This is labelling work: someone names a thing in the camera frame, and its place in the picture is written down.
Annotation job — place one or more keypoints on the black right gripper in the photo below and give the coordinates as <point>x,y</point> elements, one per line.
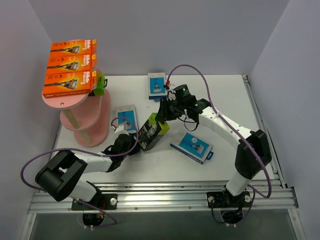
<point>164,111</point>

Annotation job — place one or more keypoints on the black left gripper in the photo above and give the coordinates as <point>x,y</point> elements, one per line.
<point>133,146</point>

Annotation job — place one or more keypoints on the blue Harry's razor box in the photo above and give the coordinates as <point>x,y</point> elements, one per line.
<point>127,114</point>

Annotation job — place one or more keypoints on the black green Gillette Labs box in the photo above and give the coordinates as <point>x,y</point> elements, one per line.
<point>100,87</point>

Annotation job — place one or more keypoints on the orange Gillette Fusion box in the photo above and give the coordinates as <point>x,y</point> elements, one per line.
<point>69,84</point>
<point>74,63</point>

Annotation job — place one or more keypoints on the orange Gillette Fusion5 razor box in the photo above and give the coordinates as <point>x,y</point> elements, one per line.
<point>73,47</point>

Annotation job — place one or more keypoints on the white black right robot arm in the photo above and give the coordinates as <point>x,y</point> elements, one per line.
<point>252,147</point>

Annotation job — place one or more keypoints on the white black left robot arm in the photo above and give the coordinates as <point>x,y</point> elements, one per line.
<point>61,176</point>

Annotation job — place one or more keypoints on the pink three-tier wooden shelf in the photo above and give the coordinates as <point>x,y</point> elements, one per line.
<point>87,117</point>

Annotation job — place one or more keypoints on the blue Harry's box far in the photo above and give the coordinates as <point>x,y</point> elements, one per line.
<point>156,88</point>

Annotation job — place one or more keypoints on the blue Harry's box tilted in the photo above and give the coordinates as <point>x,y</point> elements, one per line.
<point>192,146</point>

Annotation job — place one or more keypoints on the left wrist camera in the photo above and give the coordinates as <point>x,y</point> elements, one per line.
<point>121,129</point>

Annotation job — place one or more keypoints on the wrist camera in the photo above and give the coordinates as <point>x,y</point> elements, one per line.
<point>169,87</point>
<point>121,129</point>

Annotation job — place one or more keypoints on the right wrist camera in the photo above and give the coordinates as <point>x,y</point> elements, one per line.
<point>169,87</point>

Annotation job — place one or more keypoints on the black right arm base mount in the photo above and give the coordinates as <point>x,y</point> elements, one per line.
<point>224,199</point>

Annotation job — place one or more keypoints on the aluminium mounting rail frame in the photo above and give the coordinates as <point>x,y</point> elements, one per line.
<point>161,181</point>

